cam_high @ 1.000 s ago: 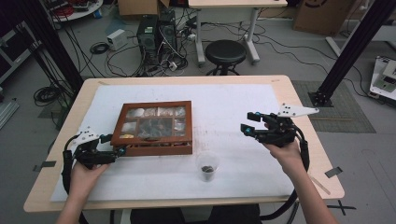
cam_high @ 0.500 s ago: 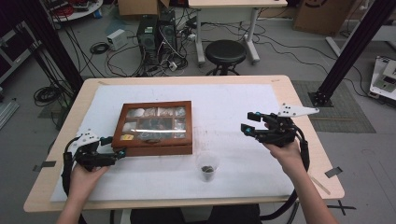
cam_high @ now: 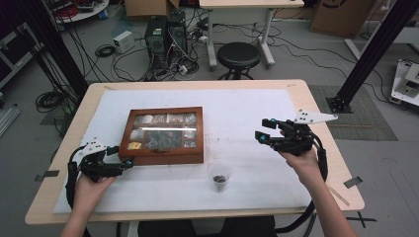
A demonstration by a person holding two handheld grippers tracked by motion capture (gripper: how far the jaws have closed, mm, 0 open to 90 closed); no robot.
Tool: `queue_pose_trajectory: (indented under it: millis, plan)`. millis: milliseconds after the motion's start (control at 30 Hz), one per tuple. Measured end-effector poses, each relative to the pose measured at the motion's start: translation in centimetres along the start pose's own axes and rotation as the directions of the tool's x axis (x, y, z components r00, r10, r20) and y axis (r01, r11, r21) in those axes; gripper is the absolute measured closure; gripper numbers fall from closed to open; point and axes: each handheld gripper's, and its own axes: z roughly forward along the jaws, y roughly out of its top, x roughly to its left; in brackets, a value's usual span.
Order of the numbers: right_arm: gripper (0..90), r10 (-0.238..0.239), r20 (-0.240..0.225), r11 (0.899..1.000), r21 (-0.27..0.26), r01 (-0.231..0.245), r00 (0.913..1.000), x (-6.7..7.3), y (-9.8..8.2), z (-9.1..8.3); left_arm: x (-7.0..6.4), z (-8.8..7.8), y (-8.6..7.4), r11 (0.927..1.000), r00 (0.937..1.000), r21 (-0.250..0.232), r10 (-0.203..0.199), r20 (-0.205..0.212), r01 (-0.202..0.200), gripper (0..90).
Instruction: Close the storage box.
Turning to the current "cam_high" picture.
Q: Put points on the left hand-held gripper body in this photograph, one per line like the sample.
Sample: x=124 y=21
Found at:
x=99 y=168

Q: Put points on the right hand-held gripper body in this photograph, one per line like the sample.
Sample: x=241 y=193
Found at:
x=294 y=140

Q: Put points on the wooden box with glass lid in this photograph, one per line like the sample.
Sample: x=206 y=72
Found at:
x=164 y=159

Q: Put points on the clear plastic cup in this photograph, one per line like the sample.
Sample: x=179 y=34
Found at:
x=220 y=168

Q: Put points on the dark tea lump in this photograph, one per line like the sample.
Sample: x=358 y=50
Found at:
x=219 y=179

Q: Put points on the person's right hand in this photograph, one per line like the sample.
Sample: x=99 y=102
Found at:
x=306 y=164

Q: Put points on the person's left hand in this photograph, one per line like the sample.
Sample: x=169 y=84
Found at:
x=90 y=194

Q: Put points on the yellow packet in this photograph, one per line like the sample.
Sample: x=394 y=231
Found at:
x=134 y=145

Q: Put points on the white table mat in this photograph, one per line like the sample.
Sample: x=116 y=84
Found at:
x=250 y=108

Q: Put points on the black tape strip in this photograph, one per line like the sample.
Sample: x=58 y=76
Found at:
x=353 y=182
x=49 y=174

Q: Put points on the person's dark trousers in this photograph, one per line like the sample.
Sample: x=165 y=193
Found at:
x=164 y=228

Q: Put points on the black round stool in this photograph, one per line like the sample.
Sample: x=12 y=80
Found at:
x=238 y=54

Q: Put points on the grey floor mat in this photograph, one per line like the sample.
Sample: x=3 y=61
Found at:
x=369 y=105

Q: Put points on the white power adapter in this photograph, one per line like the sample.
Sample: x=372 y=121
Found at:
x=183 y=69

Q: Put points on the aluminium profile bar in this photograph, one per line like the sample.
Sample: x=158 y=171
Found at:
x=8 y=120

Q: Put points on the small white box device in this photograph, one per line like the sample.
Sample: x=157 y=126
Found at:
x=124 y=41

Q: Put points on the black computer tower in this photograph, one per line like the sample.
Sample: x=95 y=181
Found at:
x=155 y=39
x=178 y=36

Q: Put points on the white machine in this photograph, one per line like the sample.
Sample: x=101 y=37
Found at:
x=403 y=87

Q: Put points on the white desk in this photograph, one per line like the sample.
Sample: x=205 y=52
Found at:
x=250 y=3

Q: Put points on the large cardboard box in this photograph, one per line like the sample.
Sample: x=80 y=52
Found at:
x=342 y=16

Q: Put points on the grey metal rack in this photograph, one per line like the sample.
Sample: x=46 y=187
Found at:
x=16 y=49

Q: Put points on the round white table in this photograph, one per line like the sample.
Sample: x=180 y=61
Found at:
x=95 y=11

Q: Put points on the small cardboard box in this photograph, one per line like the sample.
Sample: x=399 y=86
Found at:
x=148 y=7

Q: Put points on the black frame post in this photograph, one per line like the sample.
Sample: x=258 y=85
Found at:
x=375 y=42
x=56 y=49

